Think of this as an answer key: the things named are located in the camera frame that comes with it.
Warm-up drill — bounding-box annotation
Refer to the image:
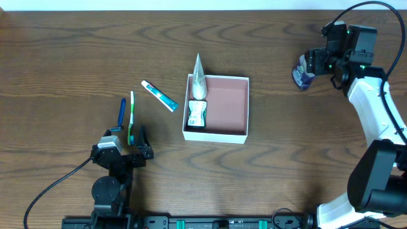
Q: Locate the blue foam soap pump bottle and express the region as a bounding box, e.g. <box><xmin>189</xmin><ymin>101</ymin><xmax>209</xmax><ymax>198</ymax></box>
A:
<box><xmin>292</xmin><ymin>55</ymin><xmax>315</xmax><ymax>91</ymax></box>

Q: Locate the small green toothpaste tube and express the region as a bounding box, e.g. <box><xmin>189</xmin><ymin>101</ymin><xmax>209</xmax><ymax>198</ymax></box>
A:
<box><xmin>141</xmin><ymin>80</ymin><xmax>179</xmax><ymax>112</ymax></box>

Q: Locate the green white sachet pack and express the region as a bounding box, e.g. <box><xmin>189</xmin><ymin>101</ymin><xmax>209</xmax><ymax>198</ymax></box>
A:
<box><xmin>187</xmin><ymin>101</ymin><xmax>207</xmax><ymax>128</ymax></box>

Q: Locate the white Pantene tube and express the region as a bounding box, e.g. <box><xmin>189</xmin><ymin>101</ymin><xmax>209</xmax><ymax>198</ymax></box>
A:
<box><xmin>192</xmin><ymin>54</ymin><xmax>207</xmax><ymax>101</ymax></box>

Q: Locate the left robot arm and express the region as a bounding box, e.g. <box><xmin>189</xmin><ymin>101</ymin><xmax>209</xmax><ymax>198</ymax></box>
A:
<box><xmin>90</xmin><ymin>126</ymin><xmax>154</xmax><ymax>229</ymax></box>

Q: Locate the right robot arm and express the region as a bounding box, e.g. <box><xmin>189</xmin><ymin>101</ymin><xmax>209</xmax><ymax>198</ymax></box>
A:
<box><xmin>304</xmin><ymin>21</ymin><xmax>406</xmax><ymax>228</ymax></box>

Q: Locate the green white toothbrush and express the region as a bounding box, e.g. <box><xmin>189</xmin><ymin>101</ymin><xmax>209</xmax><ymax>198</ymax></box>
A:
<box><xmin>128</xmin><ymin>90</ymin><xmax>135</xmax><ymax>146</ymax></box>

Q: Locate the blue disposable razor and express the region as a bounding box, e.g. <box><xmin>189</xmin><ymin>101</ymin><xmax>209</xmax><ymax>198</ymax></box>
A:
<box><xmin>110</xmin><ymin>98</ymin><xmax>126</xmax><ymax>132</ymax></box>

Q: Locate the white cardboard box pink interior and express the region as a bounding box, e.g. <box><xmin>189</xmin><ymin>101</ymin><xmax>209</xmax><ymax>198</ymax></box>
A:
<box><xmin>182</xmin><ymin>74</ymin><xmax>249</xmax><ymax>144</ymax></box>

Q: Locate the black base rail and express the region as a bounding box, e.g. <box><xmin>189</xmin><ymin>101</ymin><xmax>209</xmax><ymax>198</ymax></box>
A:
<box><xmin>61</xmin><ymin>214</ymin><xmax>317</xmax><ymax>229</ymax></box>

